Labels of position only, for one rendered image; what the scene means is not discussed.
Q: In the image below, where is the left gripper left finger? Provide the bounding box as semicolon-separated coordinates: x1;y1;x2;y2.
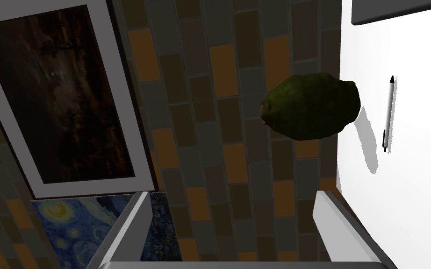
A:
86;191;152;269

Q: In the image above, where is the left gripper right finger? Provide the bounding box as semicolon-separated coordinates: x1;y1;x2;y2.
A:
312;190;399;269

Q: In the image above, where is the blue starry night painting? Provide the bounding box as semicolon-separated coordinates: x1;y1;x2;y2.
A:
31;192;183;269

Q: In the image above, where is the dark green avocado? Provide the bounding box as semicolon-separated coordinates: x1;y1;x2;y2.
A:
260;73;362;142

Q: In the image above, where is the grey pen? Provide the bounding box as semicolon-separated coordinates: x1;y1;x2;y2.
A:
382;74;395;153

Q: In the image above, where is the white-framed dark picture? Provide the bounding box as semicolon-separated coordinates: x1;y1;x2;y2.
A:
0;0;156;199

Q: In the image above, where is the dark grey flat object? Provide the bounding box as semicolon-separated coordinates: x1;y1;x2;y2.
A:
351;0;431;26

